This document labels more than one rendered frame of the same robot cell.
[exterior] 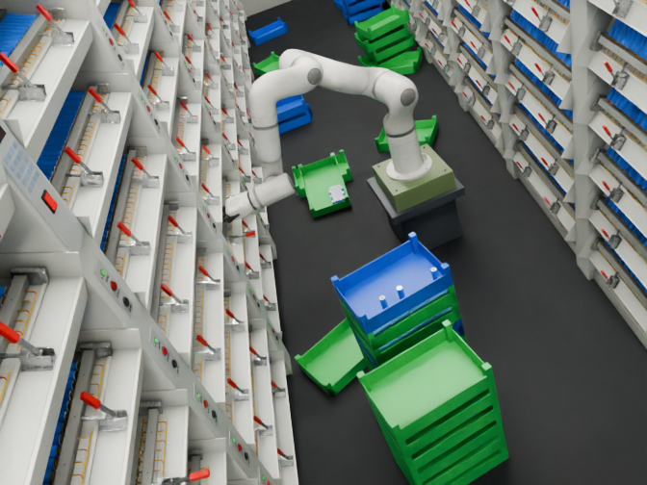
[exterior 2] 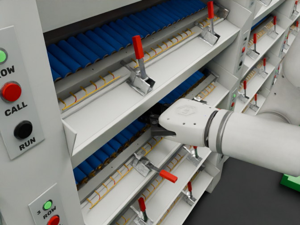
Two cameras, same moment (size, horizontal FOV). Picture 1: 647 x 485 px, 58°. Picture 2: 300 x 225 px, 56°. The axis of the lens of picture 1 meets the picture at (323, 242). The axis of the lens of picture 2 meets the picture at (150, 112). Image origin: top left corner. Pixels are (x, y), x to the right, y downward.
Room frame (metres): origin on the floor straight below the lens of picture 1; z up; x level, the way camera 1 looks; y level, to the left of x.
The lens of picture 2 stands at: (1.40, 0.09, 0.92)
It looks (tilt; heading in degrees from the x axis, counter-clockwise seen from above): 35 degrees down; 29
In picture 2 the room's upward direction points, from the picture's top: straight up
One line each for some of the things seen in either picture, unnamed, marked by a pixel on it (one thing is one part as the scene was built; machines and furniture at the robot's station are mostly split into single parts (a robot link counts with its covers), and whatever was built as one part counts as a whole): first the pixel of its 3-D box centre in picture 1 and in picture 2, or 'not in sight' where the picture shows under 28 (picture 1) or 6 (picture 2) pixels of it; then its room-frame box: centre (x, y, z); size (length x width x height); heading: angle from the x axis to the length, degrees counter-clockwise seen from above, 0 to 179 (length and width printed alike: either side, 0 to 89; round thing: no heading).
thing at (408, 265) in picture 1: (391, 281); not in sight; (1.24, -0.14, 0.52); 0.30 x 0.20 x 0.08; 101
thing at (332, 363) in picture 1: (342, 351); not in sight; (1.46, 0.09, 0.04); 0.30 x 0.20 x 0.08; 115
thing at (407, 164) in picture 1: (404, 148); not in sight; (1.97, -0.45, 0.46); 0.19 x 0.19 x 0.18
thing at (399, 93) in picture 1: (398, 105); not in sight; (1.94, -0.46, 0.67); 0.19 x 0.12 x 0.24; 14
